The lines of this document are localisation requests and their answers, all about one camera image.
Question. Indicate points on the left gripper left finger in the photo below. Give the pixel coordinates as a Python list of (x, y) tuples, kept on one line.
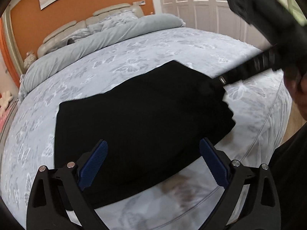
[(56, 199)]

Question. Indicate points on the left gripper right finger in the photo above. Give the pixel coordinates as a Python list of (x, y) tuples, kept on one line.
[(261, 209)]

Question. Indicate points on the black pants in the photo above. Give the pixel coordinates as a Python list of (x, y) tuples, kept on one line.
[(153, 124)]

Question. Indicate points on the person right hand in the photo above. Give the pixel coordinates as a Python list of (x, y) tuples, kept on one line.
[(297, 88)]

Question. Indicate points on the white wardrobe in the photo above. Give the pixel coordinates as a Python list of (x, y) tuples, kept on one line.
[(213, 16)]

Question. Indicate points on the butterfly patterned bed sheet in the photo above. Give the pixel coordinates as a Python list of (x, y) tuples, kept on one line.
[(261, 107)]

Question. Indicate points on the pink topped bedside bench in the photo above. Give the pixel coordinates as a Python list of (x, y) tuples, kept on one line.
[(7, 120)]

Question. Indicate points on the cream flower plush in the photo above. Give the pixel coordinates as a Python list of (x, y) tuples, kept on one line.
[(5, 99)]

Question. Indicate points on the grey folded duvet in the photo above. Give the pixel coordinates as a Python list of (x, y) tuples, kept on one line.
[(50, 64)]

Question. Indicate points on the fluffy white plush toy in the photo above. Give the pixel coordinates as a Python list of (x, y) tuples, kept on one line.
[(30, 59)]

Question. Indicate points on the butterfly patterned pillow right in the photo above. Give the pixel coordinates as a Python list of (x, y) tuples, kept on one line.
[(120, 18)]

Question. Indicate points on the butterfly patterned pillow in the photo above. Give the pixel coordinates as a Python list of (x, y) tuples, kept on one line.
[(120, 18), (78, 35)]

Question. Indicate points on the beige padded headboard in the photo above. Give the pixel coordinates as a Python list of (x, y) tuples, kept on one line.
[(69, 28)]

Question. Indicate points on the butterfly patterned pillow left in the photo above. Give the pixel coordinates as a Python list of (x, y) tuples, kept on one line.
[(78, 35)]

